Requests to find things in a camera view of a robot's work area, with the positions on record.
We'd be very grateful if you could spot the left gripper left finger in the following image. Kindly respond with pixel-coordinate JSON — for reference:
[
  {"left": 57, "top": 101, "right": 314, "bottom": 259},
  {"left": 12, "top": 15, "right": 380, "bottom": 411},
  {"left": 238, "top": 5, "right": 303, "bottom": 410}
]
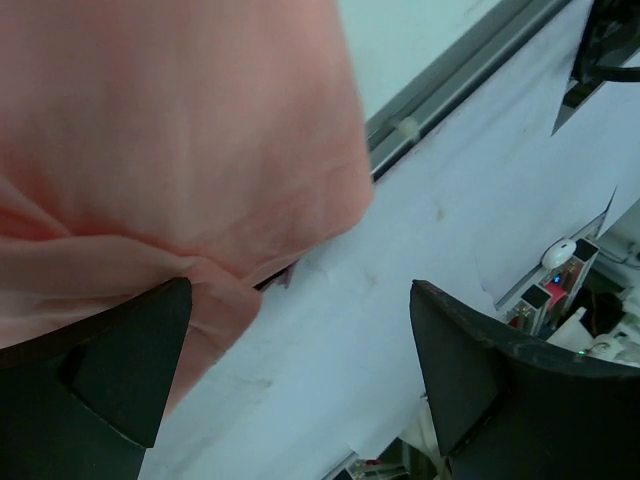
[{"left": 1, "top": 278, "right": 192, "bottom": 480}]

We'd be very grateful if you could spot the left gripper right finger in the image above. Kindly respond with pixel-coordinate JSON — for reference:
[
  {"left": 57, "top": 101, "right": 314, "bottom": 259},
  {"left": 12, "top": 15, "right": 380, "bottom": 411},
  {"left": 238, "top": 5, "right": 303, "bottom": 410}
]
[{"left": 410, "top": 280, "right": 639, "bottom": 479}]

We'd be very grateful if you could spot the pink t-shirt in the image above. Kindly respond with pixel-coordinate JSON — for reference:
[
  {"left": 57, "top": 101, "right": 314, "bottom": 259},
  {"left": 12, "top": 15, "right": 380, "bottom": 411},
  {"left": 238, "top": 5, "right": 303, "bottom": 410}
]
[{"left": 1, "top": 1, "right": 373, "bottom": 408}]

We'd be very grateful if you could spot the aluminium table edge rail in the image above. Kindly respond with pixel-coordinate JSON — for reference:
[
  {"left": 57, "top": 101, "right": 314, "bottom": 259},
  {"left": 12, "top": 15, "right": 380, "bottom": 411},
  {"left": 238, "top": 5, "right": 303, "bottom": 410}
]
[{"left": 367, "top": 1, "right": 568, "bottom": 181}]

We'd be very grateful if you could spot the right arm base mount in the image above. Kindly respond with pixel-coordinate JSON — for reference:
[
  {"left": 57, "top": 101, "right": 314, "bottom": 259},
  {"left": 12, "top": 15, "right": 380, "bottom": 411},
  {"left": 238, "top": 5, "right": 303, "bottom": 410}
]
[{"left": 553, "top": 0, "right": 639, "bottom": 131}]

